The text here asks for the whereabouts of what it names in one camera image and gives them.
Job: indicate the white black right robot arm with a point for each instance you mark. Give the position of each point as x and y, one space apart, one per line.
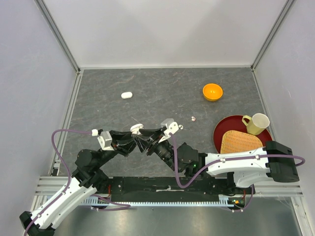
247 168

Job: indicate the cream yellow mug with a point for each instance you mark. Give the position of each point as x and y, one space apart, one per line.
256 124

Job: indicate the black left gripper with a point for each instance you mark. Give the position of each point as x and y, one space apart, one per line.
122 142

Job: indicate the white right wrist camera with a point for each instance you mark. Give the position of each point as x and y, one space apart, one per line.
171 127

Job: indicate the white earbud charging case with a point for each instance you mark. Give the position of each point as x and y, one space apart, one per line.
135 129

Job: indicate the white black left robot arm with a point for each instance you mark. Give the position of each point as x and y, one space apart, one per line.
86 180

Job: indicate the aluminium frame left post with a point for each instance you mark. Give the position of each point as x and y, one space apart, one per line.
57 33

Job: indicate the aluminium frame post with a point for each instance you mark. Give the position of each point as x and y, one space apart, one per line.
57 33
272 33

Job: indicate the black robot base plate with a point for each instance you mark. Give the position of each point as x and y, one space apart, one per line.
166 188

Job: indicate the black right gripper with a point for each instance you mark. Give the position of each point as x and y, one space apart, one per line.
142 142

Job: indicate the aluminium frame right post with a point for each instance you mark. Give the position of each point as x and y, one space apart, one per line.
272 33

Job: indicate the white oval case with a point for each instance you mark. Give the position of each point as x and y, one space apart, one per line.
126 95

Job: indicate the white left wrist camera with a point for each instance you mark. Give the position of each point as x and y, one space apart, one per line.
105 141

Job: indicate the woven bamboo tray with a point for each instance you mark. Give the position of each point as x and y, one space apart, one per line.
236 141

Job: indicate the orange plastic bowl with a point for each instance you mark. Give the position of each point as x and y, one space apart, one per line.
212 92

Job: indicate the light blue cable duct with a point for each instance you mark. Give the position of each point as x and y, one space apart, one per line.
221 202

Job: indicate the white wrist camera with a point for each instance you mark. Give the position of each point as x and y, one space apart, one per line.
171 127
105 141

